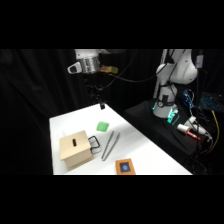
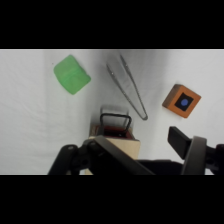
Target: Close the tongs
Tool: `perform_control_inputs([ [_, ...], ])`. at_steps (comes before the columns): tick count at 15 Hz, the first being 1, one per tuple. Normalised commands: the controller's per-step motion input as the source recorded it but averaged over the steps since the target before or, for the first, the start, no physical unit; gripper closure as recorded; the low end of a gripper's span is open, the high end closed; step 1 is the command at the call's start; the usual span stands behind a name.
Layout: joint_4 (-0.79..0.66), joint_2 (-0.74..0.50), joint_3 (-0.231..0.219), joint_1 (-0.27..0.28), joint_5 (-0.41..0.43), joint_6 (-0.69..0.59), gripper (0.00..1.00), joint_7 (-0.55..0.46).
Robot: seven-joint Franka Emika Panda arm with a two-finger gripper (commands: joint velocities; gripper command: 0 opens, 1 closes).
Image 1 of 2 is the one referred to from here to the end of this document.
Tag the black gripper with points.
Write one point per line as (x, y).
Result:
(93, 87)

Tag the black curtain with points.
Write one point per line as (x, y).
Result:
(36, 96)

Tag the blue lit keyboard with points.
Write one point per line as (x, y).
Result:
(210, 101)

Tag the light wooden slotted box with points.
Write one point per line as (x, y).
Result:
(76, 149)

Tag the green sponge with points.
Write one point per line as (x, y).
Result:
(102, 126)

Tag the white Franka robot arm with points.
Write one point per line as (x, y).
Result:
(178, 71)

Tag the black robot stand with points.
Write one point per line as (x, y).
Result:
(156, 128)

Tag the orange framed blue tile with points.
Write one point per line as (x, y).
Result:
(125, 167)

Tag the white cylinder red tip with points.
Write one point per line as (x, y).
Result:
(186, 130)

